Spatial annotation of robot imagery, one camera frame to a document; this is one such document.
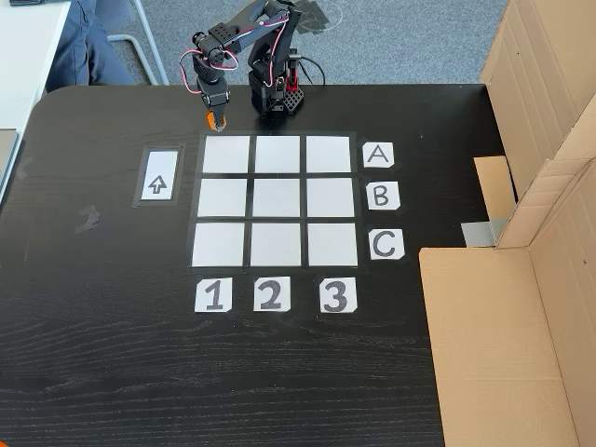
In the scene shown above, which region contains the paper label number 1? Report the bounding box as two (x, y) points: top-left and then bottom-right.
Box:
(194, 278), (233, 313)

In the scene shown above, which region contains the person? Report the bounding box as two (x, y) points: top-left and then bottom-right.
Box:
(45, 0), (136, 94)

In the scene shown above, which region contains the paper label letter C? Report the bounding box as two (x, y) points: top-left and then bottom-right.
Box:
(369, 229), (405, 262)

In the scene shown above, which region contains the paper label number 2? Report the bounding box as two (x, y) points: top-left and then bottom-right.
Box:
(252, 276), (291, 312)

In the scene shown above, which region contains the white metal chair frame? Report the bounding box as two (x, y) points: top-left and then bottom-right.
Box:
(106, 0), (169, 86)

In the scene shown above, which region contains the white arrow paper sheet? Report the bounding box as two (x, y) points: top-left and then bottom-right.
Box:
(140, 149), (181, 201)

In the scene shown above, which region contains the paper label letter A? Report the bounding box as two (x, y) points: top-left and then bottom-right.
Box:
(362, 142), (396, 169)

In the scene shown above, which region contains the red white servo wire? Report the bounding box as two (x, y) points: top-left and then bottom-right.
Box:
(180, 48), (239, 95)
(223, 8), (291, 88)

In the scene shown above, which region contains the red black bar clamp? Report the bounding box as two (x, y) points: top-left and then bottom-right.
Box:
(284, 47), (304, 92)

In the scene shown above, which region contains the grey duct tape strip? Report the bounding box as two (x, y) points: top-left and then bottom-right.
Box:
(460, 217), (508, 249)

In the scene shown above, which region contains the white grid square sheet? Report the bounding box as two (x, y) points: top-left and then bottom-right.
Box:
(254, 135), (301, 174)
(307, 223), (359, 267)
(250, 223), (303, 267)
(305, 135), (351, 173)
(197, 178), (248, 218)
(202, 135), (251, 174)
(191, 223), (246, 268)
(305, 178), (355, 218)
(251, 178), (302, 218)

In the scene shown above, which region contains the paper label number 3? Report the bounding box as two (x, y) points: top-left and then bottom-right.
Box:
(319, 278), (359, 314)

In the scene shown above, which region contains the large brown cardboard box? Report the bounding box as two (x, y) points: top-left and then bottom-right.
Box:
(418, 157), (596, 447)
(473, 0), (596, 220)

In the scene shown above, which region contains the paper label letter B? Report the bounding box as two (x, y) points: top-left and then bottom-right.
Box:
(367, 182), (401, 211)

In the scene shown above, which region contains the black power cable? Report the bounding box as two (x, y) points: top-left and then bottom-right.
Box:
(297, 56), (327, 88)

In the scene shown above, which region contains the beige board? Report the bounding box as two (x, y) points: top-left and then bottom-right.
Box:
(0, 128), (22, 196)

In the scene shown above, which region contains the black floor tape patch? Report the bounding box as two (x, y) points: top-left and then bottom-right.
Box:
(297, 0), (332, 34)

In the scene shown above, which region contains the white table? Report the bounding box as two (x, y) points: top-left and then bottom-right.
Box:
(0, 0), (74, 131)

